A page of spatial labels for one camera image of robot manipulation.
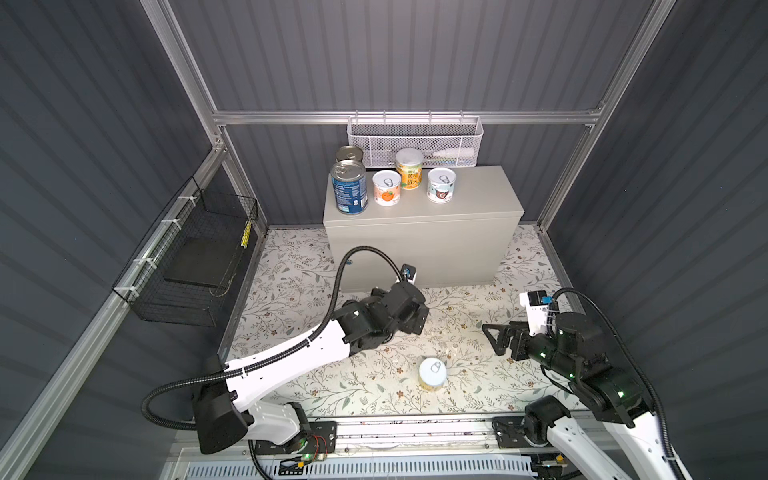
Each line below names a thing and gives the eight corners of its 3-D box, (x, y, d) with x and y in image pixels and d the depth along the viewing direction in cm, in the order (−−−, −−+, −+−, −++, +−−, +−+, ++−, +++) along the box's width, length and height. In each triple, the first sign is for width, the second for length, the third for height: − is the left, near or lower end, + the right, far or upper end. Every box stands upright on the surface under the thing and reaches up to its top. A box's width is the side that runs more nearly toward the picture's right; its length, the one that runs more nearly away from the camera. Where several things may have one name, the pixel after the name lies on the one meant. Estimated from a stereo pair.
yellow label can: (419, 391, 82) (421, 385, 77) (418, 365, 87) (419, 357, 82) (445, 391, 82) (448, 384, 77) (442, 365, 87) (445, 357, 82)
